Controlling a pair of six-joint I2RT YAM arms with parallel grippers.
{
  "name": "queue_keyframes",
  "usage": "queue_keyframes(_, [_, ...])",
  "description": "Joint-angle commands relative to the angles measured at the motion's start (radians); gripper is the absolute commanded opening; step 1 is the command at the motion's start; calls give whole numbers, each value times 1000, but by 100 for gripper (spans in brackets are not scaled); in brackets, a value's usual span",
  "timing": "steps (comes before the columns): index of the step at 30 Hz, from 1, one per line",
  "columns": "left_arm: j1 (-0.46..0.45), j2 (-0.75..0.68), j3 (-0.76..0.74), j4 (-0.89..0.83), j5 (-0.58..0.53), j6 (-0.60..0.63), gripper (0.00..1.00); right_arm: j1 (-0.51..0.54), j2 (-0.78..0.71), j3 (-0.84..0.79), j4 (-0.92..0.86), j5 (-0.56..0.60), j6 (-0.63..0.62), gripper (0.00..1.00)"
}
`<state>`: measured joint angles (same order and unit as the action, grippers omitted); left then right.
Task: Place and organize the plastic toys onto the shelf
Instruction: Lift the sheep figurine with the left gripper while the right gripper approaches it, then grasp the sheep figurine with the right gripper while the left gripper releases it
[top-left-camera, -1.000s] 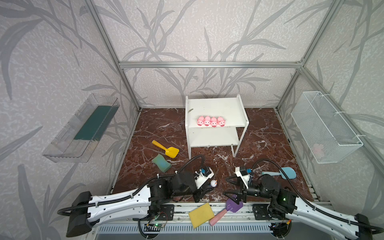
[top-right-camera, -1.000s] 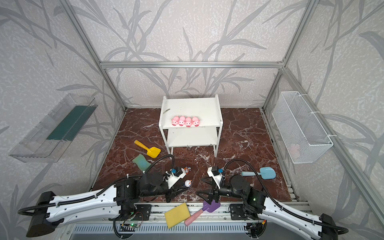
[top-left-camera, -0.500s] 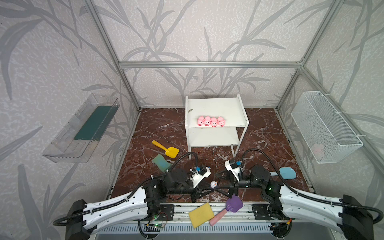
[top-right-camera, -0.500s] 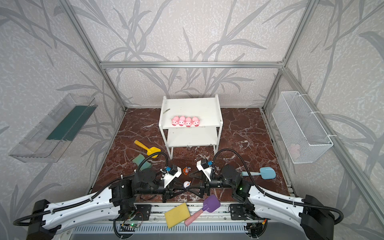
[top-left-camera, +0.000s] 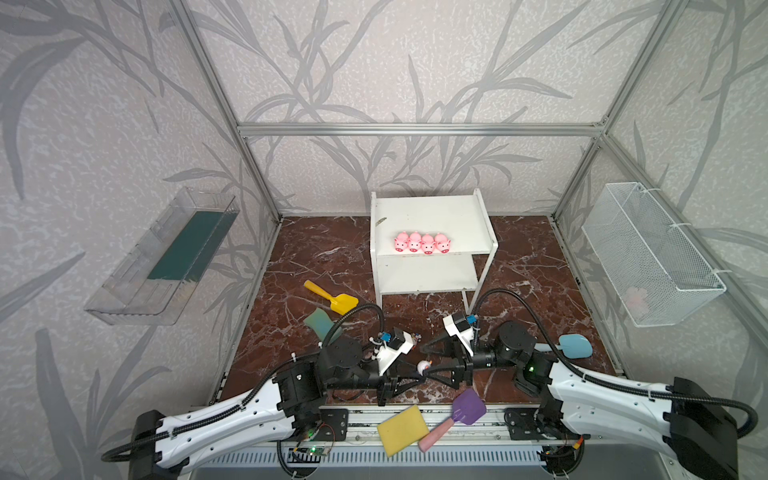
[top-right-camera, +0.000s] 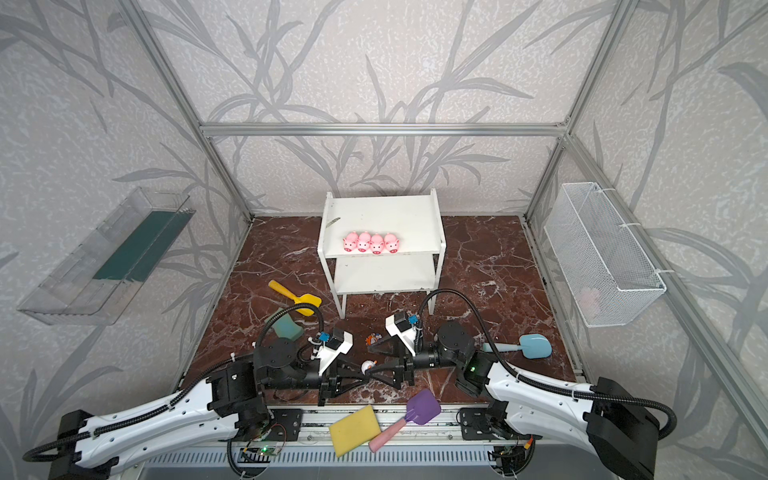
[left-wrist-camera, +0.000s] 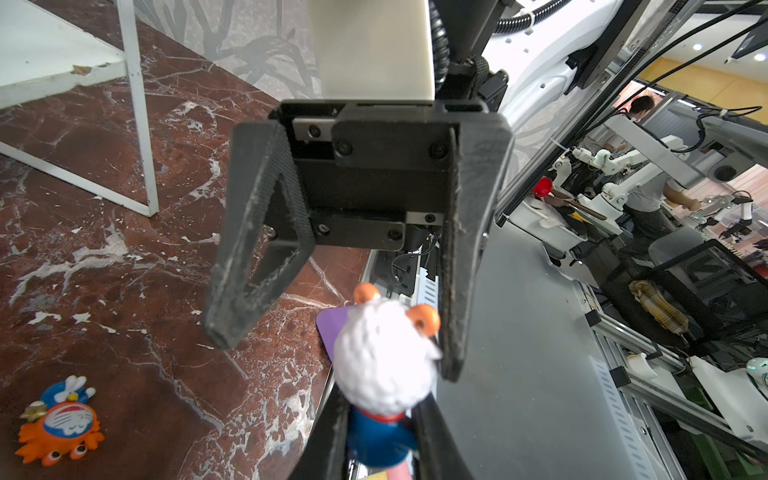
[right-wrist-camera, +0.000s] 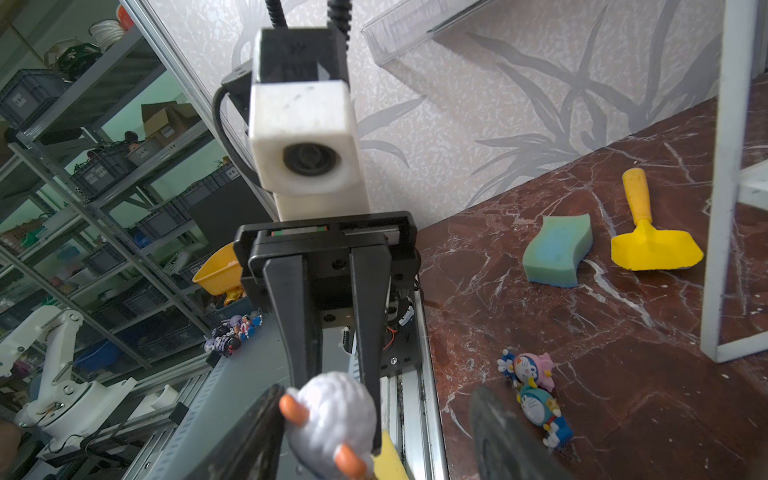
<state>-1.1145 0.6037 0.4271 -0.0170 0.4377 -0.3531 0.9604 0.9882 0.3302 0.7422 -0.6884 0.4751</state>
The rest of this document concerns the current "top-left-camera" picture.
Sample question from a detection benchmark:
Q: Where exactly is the green circuit board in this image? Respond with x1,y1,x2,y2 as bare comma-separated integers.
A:
290,445,333,463

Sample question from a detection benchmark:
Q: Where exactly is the white two-tier shelf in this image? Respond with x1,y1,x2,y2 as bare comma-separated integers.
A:
370,188,499,312

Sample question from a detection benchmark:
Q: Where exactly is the yellow toy shovel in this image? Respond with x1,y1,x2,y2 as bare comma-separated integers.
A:
304,280,359,315

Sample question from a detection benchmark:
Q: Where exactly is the pink toy in basket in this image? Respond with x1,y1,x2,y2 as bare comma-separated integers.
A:
623,287,650,319

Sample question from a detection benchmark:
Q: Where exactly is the clear plastic wall bin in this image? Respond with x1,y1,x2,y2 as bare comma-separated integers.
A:
84,187,240,326

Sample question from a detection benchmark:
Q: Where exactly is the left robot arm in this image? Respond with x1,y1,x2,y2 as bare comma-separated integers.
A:
101,303,422,479

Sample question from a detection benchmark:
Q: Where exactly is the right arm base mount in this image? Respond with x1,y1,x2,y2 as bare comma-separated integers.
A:
503,406,548,441

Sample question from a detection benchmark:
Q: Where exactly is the yellow sponge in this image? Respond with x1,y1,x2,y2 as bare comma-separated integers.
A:
377,405,429,457

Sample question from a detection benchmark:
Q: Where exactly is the white wire mesh basket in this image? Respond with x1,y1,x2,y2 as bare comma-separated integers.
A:
582,182,727,328

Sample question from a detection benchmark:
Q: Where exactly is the pink pig toy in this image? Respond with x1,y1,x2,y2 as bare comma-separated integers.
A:
420,234,436,255
394,232,409,253
434,233,451,254
408,232,422,253

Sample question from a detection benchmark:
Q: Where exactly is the purple pink toy shovel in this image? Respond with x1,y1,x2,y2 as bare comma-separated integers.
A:
418,389,487,452

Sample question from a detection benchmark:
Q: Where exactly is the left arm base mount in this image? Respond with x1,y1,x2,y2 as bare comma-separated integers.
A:
304,407,350,442

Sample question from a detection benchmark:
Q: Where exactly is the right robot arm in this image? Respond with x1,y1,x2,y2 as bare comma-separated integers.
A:
420,314,759,479

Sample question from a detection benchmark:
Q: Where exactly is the green sponge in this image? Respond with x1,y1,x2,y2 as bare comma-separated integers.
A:
304,308,334,341

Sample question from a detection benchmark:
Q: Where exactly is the light blue toy shovel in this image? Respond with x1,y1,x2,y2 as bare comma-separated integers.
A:
535,334,593,359

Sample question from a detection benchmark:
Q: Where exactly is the white sheep Doraemon figure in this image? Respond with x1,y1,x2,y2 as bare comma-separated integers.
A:
417,360,432,375

